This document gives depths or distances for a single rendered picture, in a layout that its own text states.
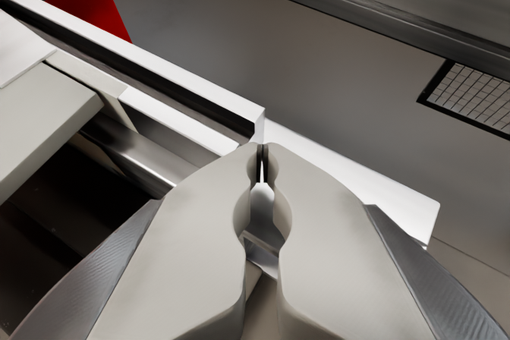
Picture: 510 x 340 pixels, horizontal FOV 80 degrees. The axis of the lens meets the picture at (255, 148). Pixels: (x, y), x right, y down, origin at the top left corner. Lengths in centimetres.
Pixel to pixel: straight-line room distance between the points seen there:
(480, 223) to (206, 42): 142
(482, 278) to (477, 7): 21
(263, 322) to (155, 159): 13
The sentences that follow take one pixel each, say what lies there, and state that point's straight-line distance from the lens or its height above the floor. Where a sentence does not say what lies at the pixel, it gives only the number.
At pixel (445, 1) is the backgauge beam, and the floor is 94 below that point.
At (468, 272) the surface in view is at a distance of 28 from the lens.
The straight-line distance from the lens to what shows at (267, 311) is 24.
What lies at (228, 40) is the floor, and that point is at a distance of 168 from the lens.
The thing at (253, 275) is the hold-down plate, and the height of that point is 90.
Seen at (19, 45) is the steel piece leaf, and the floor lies 100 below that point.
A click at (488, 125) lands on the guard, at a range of 118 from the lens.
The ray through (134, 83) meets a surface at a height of 99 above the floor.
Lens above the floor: 111
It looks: 61 degrees down
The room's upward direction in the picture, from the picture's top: straight up
